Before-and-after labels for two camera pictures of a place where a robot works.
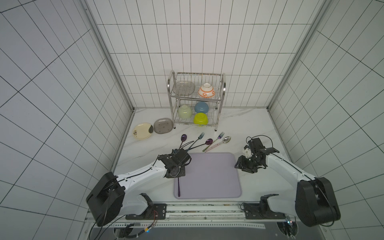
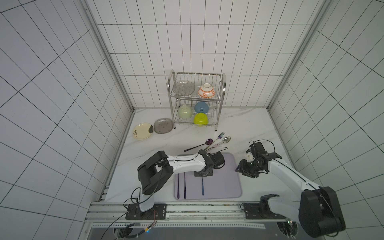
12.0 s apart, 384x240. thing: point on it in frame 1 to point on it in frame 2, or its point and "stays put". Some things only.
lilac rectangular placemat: [211, 175] stays put
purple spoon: [183, 138] to [185, 192]
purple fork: [179, 194] stays put
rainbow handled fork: [220, 136] stays put
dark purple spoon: [208, 142] stays put
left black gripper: [181, 174] to [209, 174]
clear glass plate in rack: [184, 88] stays put
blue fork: [199, 137] to [203, 190]
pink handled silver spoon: [226, 139] stays put
